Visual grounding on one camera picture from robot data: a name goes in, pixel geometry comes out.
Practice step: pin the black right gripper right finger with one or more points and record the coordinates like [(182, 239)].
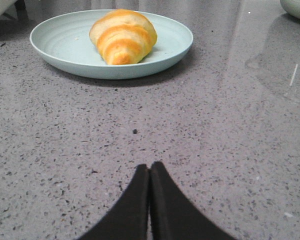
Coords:
[(173, 216)]

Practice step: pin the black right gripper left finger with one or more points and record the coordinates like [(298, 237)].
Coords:
[(128, 218)]

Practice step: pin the golden croissant bread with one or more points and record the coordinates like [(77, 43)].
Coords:
[(123, 37)]

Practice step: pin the cream toaster oven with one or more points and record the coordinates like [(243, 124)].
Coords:
[(0, 10)]

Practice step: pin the light green plate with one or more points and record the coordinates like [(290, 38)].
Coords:
[(63, 42)]

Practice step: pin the light green bowl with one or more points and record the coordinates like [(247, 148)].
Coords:
[(292, 7)]

